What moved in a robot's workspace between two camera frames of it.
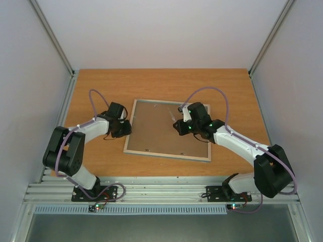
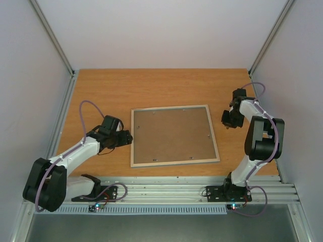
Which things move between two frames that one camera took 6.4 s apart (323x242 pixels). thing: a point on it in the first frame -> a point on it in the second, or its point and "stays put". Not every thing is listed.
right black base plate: x=220 y=193 stays put
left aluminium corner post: x=63 y=55 stays put
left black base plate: x=101 y=193 stays put
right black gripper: x=180 y=127 -> x=227 y=119
